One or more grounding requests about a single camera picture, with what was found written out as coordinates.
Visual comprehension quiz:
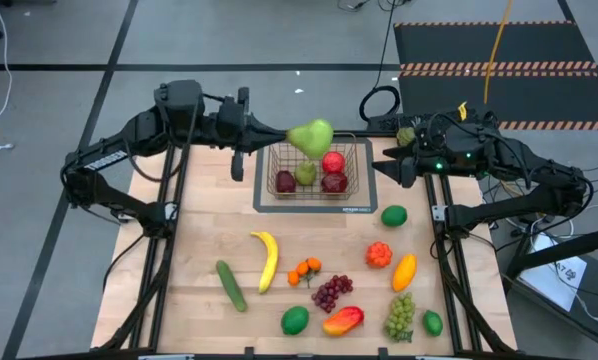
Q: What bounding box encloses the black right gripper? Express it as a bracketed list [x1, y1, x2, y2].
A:
[371, 130, 463, 189]

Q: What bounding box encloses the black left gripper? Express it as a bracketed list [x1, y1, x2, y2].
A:
[213, 87, 290, 182]

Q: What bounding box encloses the dark red apple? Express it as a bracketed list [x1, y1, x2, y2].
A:
[275, 169, 297, 195]
[320, 171, 349, 195]

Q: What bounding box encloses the bright red round fruit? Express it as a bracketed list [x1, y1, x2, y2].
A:
[321, 150, 347, 175]

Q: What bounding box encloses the yellow orange mango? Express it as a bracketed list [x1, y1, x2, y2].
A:
[391, 253, 419, 293]

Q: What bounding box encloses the yellow banana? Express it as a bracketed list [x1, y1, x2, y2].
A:
[250, 230, 280, 295]

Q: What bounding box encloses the orange tangerine cluster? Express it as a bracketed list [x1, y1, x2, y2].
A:
[286, 256, 323, 290]

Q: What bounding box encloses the green cucumber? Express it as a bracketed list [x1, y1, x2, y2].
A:
[215, 259, 249, 314]

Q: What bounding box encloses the green lime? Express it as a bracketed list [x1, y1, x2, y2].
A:
[422, 309, 445, 338]

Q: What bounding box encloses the red yellow mango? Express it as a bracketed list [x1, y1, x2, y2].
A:
[321, 305, 366, 338]

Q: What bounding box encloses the small pineapple top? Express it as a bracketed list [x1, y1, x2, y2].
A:
[396, 126, 418, 148]

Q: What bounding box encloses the black-bordered placemat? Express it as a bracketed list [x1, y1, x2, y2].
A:
[252, 137, 379, 215]

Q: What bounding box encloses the black perforated box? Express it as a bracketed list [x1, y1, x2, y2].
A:
[367, 112, 430, 134]

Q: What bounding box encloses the red grape bunch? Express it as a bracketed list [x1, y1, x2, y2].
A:
[311, 274, 355, 315]

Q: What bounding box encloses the green grape bunch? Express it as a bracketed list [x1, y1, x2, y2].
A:
[382, 291, 417, 344]

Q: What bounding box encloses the black orange-striped floor mat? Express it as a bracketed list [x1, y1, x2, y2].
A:
[392, 20, 598, 132]

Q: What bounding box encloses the black metal bar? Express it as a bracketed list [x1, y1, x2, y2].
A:
[506, 237, 598, 280]

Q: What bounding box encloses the white paper sheet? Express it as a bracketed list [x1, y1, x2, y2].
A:
[518, 233, 588, 312]

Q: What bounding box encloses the gold wire basket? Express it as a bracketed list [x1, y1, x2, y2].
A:
[266, 132, 360, 201]

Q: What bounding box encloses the black floor cable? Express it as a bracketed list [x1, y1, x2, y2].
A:
[358, 0, 402, 123]

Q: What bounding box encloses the yellow hanging cable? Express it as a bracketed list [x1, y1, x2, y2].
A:
[482, 0, 515, 105]

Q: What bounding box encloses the black aluminium table frame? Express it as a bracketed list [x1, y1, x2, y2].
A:
[98, 112, 518, 360]

